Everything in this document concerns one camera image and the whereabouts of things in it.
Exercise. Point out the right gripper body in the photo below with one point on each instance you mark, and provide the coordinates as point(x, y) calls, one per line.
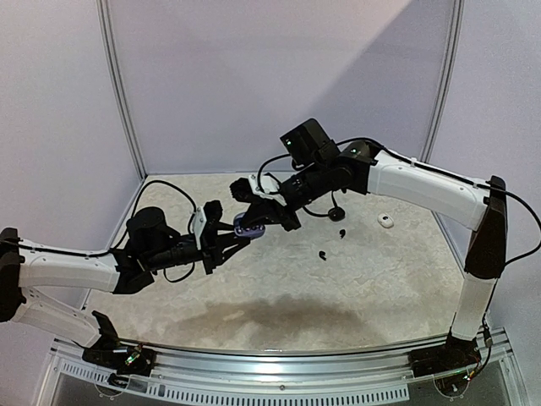
point(276, 208)

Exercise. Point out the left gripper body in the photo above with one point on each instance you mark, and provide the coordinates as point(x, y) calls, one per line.
point(208, 249)

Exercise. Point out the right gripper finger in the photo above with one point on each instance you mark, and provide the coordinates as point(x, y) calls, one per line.
point(253, 221)
point(255, 209)

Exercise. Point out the purple round charging case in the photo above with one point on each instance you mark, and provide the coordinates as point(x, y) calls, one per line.
point(252, 232)

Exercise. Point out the black charging case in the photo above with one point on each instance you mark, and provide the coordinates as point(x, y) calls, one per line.
point(336, 214)

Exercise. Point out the white earbud charging case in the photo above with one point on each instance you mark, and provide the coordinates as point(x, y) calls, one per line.
point(385, 221)

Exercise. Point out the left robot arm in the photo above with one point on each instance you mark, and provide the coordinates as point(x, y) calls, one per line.
point(152, 246)

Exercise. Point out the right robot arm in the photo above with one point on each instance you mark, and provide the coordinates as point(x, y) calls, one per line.
point(366, 167)

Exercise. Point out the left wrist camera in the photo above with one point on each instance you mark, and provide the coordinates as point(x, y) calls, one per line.
point(204, 219)

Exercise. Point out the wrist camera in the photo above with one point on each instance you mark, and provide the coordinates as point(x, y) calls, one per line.
point(204, 219)
point(252, 188)

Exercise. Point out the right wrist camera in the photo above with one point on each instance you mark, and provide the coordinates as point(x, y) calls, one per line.
point(252, 188)

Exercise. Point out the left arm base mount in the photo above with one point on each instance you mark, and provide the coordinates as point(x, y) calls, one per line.
point(109, 352)

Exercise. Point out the aluminium front rail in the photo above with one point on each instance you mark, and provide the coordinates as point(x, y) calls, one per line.
point(374, 376)

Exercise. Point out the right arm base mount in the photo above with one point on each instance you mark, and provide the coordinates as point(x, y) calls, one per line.
point(453, 354)

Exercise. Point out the left frame post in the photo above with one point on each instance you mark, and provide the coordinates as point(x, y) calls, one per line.
point(104, 13)

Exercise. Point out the frame post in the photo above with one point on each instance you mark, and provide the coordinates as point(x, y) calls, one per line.
point(104, 13)
point(444, 84)

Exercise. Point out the right frame post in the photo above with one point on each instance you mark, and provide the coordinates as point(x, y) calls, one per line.
point(444, 84)

